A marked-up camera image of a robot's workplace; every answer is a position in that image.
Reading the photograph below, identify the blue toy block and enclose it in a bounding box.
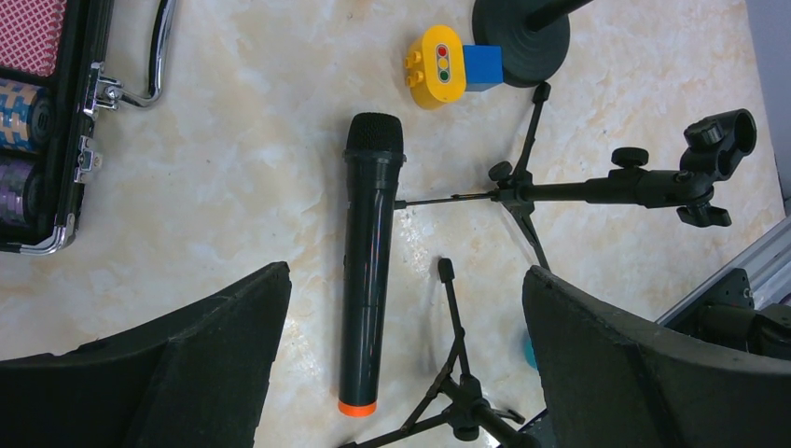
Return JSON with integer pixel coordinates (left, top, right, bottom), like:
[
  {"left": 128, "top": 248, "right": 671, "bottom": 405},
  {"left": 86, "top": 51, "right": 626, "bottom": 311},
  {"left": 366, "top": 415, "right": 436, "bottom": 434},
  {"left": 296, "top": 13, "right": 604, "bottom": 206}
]
[{"left": 463, "top": 45, "right": 504, "bottom": 92}]

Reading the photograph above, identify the black orange-tipped microphone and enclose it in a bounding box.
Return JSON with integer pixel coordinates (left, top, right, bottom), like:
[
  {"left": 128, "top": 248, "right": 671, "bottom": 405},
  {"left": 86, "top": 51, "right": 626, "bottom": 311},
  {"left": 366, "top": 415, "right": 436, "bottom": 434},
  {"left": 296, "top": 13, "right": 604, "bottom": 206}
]
[{"left": 338, "top": 112, "right": 406, "bottom": 418}]

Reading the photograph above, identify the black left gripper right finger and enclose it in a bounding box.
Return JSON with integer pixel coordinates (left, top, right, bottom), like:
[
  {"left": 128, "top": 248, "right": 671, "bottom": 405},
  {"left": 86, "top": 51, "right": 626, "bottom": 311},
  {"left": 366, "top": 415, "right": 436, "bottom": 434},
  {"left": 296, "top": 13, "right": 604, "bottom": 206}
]
[{"left": 522, "top": 266, "right": 790, "bottom": 447}]

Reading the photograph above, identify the black round base stand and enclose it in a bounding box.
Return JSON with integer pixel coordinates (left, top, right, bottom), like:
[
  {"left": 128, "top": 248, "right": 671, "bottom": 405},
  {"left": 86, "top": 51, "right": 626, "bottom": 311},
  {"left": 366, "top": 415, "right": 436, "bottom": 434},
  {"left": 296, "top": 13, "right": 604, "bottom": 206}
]
[{"left": 471, "top": 0, "right": 591, "bottom": 88}]

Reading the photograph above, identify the black poker chip case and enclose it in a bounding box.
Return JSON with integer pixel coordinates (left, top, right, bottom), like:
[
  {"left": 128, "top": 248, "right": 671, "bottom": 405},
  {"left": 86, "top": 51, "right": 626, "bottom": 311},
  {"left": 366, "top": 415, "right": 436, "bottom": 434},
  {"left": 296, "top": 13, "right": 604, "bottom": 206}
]
[{"left": 1, "top": 1, "right": 177, "bottom": 256}]

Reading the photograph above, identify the black tripod mic stand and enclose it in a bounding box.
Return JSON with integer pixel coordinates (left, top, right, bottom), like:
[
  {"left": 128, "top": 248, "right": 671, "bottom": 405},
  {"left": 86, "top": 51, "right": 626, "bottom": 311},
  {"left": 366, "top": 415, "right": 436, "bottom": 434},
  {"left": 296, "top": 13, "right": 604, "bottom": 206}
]
[{"left": 393, "top": 81, "right": 758, "bottom": 273}]

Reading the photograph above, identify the red card deck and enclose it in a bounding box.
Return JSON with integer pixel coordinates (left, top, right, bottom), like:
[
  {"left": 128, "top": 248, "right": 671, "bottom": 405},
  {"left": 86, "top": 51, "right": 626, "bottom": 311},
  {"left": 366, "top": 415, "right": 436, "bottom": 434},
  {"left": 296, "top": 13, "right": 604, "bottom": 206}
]
[{"left": 1, "top": 0, "right": 67, "bottom": 77}]

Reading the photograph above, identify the blue tan chip stack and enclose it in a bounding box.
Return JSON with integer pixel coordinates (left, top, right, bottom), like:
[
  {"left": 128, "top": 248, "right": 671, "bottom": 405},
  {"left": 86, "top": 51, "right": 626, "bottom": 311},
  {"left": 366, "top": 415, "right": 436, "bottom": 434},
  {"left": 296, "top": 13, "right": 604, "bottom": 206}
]
[{"left": 1, "top": 78, "right": 55, "bottom": 153}]

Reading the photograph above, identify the yellow toy traffic light block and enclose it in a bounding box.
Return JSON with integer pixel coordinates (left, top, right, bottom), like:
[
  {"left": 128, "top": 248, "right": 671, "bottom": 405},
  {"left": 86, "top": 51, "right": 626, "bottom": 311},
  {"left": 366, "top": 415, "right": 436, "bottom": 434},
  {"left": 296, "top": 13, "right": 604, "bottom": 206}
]
[{"left": 404, "top": 24, "right": 466, "bottom": 110}]

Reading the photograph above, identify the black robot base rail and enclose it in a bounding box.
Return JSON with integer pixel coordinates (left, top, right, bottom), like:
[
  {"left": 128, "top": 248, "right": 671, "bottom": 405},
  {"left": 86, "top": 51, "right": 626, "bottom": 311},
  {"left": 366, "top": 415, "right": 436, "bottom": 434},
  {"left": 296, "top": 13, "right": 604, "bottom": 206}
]
[{"left": 655, "top": 216, "right": 791, "bottom": 363}]

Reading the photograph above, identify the purple chip stack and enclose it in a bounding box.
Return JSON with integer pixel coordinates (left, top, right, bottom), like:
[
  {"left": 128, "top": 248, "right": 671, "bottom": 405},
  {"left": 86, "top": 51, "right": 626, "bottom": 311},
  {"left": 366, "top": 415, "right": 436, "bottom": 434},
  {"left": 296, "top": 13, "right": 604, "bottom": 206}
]
[{"left": 1, "top": 157, "right": 44, "bottom": 227}]

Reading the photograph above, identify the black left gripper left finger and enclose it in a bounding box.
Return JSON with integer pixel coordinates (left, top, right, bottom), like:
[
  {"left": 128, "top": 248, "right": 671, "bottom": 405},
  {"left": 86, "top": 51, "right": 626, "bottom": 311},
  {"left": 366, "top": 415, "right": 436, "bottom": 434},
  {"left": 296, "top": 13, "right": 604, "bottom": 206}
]
[{"left": 1, "top": 262, "right": 291, "bottom": 447}]

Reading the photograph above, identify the teal blue microphone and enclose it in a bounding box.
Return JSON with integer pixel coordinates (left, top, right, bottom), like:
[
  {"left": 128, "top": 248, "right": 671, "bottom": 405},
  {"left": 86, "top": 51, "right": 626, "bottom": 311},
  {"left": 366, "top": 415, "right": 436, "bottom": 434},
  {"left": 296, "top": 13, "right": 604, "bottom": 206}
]
[{"left": 523, "top": 337, "right": 538, "bottom": 371}]

